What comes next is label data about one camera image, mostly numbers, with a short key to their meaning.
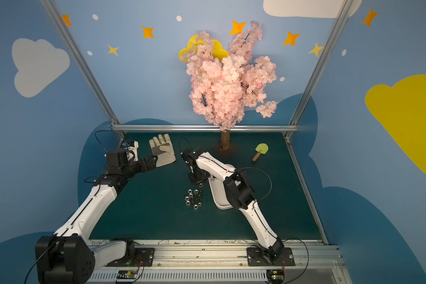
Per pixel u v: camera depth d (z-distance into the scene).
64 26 0.74
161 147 1.14
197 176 0.84
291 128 1.18
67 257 0.39
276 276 0.73
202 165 0.69
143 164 0.73
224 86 0.62
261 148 1.15
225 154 1.12
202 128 1.22
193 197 0.92
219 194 0.95
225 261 0.74
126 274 0.72
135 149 0.74
